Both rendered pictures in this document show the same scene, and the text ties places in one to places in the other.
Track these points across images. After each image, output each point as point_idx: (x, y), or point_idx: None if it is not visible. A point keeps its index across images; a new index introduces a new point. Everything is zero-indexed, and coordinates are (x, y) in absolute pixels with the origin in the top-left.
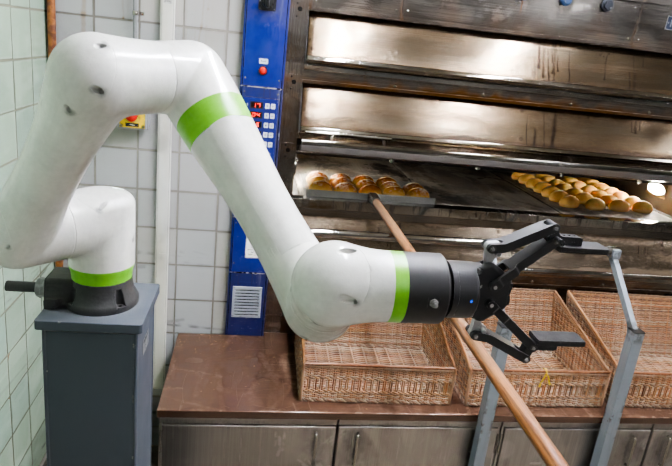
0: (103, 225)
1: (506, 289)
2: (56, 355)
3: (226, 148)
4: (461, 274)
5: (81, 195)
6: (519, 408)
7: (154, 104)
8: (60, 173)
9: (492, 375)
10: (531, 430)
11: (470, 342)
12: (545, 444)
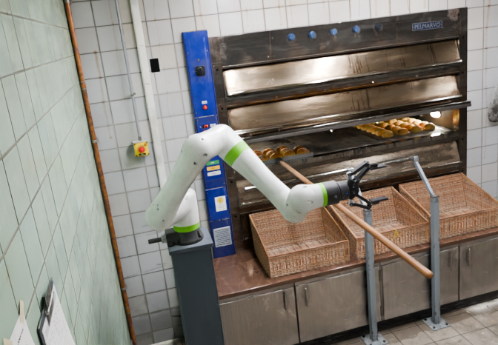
0: (189, 204)
1: (357, 186)
2: (179, 265)
3: (247, 162)
4: (342, 185)
5: None
6: (376, 233)
7: (218, 152)
8: (187, 186)
9: (363, 226)
10: (382, 239)
11: (350, 216)
12: (387, 242)
